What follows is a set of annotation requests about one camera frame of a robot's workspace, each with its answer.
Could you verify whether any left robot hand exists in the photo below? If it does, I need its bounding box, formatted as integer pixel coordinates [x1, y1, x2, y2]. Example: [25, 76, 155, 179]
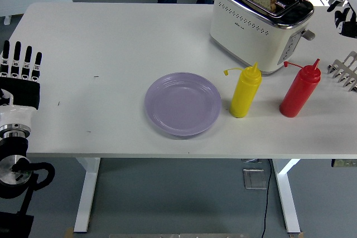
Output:
[0, 40, 43, 128]

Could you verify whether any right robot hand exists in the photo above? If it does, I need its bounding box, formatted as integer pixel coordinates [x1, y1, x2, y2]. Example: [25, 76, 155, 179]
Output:
[326, 0, 357, 40]

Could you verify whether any purple round plate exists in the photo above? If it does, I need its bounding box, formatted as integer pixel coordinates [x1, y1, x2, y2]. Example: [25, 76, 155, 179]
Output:
[144, 72, 223, 138]

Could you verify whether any metal floor socket plate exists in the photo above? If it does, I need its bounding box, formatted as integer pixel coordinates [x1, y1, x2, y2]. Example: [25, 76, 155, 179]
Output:
[242, 168, 268, 191]

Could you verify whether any metal toast rack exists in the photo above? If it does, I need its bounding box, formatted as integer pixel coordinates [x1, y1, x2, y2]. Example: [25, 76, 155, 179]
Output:
[327, 50, 357, 93]

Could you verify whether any red squeeze bottle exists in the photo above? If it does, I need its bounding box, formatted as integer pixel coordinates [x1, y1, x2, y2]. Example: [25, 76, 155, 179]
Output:
[279, 58, 321, 118]

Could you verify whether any white and chrome toaster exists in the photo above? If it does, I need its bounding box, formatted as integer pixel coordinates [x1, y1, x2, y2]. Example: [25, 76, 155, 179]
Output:
[209, 0, 315, 76]

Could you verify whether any white table leg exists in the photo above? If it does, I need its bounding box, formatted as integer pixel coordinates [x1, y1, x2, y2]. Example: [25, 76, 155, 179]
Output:
[272, 158, 302, 234]
[73, 157, 101, 233]

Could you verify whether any yellow squeeze bottle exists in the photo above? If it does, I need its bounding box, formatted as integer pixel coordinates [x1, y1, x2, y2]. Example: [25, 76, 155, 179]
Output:
[223, 61, 263, 119]

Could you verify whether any thin black floor cable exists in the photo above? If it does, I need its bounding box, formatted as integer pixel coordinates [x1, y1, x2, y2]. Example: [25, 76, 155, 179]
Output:
[260, 159, 273, 238]

